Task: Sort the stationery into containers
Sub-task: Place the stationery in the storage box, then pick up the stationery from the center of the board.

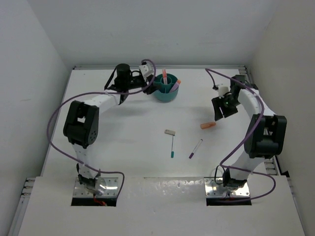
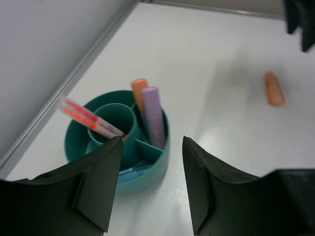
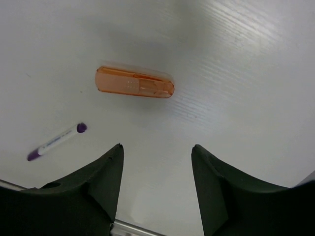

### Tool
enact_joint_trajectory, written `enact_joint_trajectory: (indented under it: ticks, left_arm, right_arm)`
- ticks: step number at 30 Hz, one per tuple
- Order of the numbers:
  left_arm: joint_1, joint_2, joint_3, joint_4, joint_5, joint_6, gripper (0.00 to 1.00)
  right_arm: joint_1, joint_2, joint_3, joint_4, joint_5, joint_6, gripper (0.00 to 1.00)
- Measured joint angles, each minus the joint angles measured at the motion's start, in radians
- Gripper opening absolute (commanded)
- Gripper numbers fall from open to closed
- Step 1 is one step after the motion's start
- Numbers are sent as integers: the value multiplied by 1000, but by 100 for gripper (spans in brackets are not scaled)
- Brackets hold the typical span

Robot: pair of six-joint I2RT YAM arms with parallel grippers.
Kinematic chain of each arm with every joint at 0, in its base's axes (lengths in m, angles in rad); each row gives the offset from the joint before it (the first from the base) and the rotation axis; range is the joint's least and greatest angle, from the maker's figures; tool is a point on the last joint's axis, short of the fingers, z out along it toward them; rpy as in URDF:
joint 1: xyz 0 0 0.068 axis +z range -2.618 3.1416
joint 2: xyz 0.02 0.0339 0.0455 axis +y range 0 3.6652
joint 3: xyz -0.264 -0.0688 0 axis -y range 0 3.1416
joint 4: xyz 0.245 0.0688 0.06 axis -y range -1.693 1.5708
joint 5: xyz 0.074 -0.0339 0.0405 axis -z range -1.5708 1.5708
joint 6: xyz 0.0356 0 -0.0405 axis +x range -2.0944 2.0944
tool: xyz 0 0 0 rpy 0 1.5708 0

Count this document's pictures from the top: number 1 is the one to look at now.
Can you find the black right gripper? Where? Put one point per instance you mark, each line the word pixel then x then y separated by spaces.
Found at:
pixel 216 104

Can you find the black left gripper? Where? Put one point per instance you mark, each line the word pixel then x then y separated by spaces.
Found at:
pixel 153 88

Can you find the orange highlighter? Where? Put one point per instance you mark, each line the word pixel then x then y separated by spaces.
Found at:
pixel 207 125

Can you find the pink pen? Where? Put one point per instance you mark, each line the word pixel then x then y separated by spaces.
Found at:
pixel 162 73
pixel 165 77

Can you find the orange capped grey marker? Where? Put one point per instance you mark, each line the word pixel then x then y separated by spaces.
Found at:
pixel 178 81

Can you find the pink highlighter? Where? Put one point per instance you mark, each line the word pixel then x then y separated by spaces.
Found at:
pixel 174 88

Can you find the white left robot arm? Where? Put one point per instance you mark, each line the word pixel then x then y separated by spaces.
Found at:
pixel 82 121

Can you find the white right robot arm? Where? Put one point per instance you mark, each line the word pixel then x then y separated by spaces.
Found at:
pixel 265 134

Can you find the teal round pen holder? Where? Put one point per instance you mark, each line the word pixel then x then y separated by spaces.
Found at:
pixel 163 94

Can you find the small grey eraser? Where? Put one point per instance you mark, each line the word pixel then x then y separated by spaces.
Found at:
pixel 170 132

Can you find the purple capped white pen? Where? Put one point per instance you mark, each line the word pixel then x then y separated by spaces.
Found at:
pixel 195 148

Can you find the teal capped white pen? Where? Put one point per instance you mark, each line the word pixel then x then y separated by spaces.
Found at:
pixel 172 146

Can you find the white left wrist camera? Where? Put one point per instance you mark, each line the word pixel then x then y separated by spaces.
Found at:
pixel 146 70

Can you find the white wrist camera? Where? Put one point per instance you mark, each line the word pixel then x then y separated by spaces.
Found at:
pixel 146 70
pixel 222 90

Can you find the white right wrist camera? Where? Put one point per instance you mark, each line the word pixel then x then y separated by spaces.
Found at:
pixel 222 90

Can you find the aluminium frame rail right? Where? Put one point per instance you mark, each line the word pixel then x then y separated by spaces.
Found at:
pixel 272 165

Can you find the aluminium frame rail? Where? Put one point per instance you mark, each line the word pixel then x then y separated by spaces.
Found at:
pixel 272 165
pixel 22 206

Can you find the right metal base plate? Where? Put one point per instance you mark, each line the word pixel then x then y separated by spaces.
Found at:
pixel 214 189

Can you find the metal base plate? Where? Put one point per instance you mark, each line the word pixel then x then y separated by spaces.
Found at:
pixel 104 187
pixel 214 189

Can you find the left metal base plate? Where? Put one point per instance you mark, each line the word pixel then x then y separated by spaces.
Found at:
pixel 104 187

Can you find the aluminium frame rail left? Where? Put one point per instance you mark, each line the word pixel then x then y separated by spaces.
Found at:
pixel 22 206

